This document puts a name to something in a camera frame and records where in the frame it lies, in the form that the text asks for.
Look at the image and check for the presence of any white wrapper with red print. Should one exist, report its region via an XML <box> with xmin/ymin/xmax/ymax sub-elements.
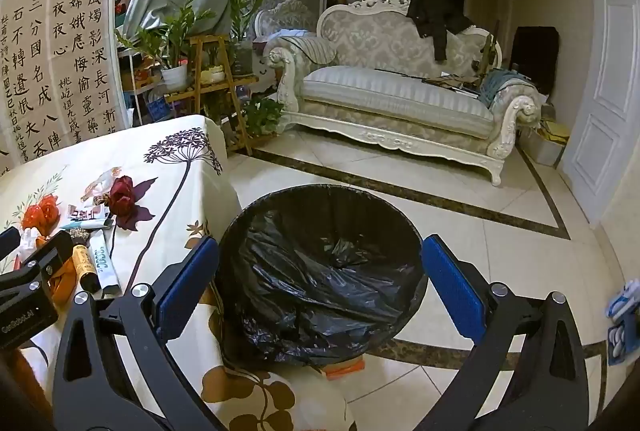
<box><xmin>67</xmin><ymin>203</ymin><xmax>109</xmax><ymax>225</ymax></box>

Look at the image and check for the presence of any black jacket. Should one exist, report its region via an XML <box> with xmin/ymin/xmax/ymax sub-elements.
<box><xmin>406</xmin><ymin>0</ymin><xmax>476</xmax><ymax>62</ymax></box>

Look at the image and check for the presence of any calligraphy wall scroll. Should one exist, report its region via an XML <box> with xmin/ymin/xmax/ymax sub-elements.
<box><xmin>0</xmin><ymin>0</ymin><xmax>126</xmax><ymax>176</ymax></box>

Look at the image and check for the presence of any orange and white packet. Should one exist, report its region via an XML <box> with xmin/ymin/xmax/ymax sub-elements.
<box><xmin>322</xmin><ymin>357</ymin><xmax>368</xmax><ymax>380</ymax></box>

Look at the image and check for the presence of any person's left forearm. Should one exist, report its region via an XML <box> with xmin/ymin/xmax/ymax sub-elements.
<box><xmin>12</xmin><ymin>351</ymin><xmax>53</xmax><ymax>417</ymax></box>

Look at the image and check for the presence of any white tissue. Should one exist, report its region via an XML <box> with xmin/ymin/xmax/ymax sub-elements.
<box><xmin>19</xmin><ymin>228</ymin><xmax>51</xmax><ymax>263</ymax></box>

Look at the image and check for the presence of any ornate white armchair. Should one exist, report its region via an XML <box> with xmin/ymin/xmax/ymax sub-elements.
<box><xmin>254</xmin><ymin>0</ymin><xmax>321</xmax><ymax>56</ymax></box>

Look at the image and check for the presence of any dark cabinet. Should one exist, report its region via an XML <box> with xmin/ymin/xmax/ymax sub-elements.
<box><xmin>511</xmin><ymin>26</ymin><xmax>561</xmax><ymax>96</ymax></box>

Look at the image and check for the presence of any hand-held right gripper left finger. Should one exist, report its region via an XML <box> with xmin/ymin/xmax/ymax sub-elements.
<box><xmin>50</xmin><ymin>235</ymin><xmax>228</xmax><ymax>431</ymax></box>

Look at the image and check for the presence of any blue patterned slipper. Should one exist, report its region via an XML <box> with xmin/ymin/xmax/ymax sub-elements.
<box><xmin>607</xmin><ymin>311</ymin><xmax>640</xmax><ymax>359</ymax></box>

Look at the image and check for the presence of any blue and white slipper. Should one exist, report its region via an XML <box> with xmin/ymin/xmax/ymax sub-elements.
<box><xmin>605</xmin><ymin>278</ymin><xmax>640</xmax><ymax>319</ymax></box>

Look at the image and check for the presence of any gold tube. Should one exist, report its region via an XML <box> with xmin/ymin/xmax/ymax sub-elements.
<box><xmin>71</xmin><ymin>243</ymin><xmax>101</xmax><ymax>296</ymax></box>

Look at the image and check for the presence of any wooden plant stand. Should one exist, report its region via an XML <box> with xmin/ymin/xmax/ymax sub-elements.
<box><xmin>165</xmin><ymin>33</ymin><xmax>271</xmax><ymax>156</ymax></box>

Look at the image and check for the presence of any floral printed tablecloth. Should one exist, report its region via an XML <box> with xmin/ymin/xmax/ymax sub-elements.
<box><xmin>0</xmin><ymin>113</ymin><xmax>358</xmax><ymax>431</ymax></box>

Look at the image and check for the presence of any white tube with green print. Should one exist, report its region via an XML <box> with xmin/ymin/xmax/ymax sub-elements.
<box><xmin>89</xmin><ymin>228</ymin><xmax>122</xmax><ymax>296</ymax></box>

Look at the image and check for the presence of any teal knitted blanket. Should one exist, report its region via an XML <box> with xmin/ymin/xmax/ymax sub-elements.
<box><xmin>480</xmin><ymin>68</ymin><xmax>538</xmax><ymax>109</ymax></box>

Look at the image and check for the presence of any leafy plant in white pot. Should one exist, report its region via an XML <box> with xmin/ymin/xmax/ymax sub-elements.
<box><xmin>115</xmin><ymin>0</ymin><xmax>216</xmax><ymax>92</ymax></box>

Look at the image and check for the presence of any clear plastic wrapper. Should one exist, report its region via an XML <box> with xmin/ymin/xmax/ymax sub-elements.
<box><xmin>82</xmin><ymin>166</ymin><xmax>123</xmax><ymax>204</ymax></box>

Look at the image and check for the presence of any tall plant in grey pot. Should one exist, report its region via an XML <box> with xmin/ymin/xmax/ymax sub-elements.
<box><xmin>217</xmin><ymin>0</ymin><xmax>276</xmax><ymax>78</ymax></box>

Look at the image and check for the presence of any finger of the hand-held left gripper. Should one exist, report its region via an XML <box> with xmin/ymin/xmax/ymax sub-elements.
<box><xmin>0</xmin><ymin>226</ymin><xmax>22</xmax><ymax>273</ymax></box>
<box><xmin>0</xmin><ymin>230</ymin><xmax>76</xmax><ymax>298</ymax></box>

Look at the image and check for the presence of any round bin with black bag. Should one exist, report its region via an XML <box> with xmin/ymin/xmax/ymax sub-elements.
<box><xmin>215</xmin><ymin>183</ymin><xmax>430</xmax><ymax>368</ymax></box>

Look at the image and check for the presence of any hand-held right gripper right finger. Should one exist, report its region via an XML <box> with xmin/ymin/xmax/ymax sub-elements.
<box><xmin>415</xmin><ymin>233</ymin><xmax>591</xmax><ymax>431</ymax></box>

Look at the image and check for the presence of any grey storage box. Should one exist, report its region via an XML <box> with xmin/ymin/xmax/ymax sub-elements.
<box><xmin>520</xmin><ymin>118</ymin><xmax>571</xmax><ymax>166</ymax></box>

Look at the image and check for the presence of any ornate white sofa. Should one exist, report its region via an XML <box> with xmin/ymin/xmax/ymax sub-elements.
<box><xmin>267</xmin><ymin>0</ymin><xmax>543</xmax><ymax>186</ymax></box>

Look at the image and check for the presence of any small green leafy plant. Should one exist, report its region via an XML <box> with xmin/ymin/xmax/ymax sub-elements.
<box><xmin>240</xmin><ymin>96</ymin><xmax>286</xmax><ymax>136</ymax></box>

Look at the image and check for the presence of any white panelled door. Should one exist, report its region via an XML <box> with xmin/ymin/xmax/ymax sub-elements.
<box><xmin>557</xmin><ymin>0</ymin><xmax>636</xmax><ymax>227</ymax></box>

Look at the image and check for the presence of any striped cushion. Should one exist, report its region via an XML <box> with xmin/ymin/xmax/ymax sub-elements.
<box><xmin>280</xmin><ymin>33</ymin><xmax>341</xmax><ymax>64</ymax></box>

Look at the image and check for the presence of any blue plastic crate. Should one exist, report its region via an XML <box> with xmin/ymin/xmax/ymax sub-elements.
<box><xmin>145</xmin><ymin>93</ymin><xmax>173</xmax><ymax>122</ymax></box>

